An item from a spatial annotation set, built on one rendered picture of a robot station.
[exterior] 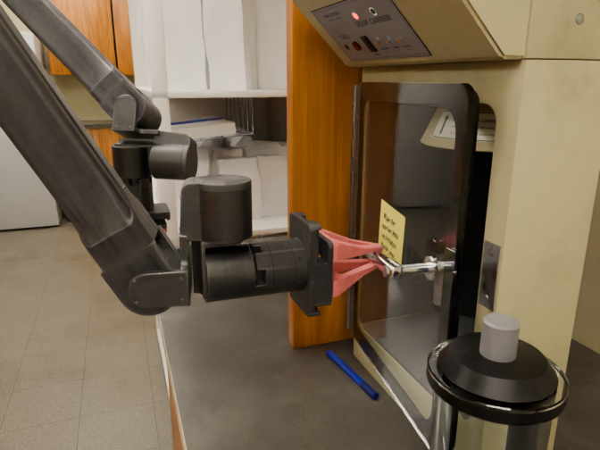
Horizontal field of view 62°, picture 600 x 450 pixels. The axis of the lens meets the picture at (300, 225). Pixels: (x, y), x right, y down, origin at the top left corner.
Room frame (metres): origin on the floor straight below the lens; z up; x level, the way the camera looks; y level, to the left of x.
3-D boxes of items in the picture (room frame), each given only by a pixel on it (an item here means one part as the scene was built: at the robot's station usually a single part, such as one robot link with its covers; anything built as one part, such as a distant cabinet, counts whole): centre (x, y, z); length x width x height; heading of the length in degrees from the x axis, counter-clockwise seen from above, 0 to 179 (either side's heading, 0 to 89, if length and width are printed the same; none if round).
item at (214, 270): (0.49, 0.08, 1.21); 0.07 x 0.06 x 0.07; 110
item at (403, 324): (0.61, -0.12, 1.19); 0.30 x 0.01 x 0.40; 13
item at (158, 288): (0.49, 0.11, 1.24); 0.12 x 0.09 x 0.11; 100
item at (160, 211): (0.79, 0.27, 1.21); 0.10 x 0.07 x 0.07; 110
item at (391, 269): (0.53, -0.11, 1.20); 0.10 x 0.05 x 0.03; 13
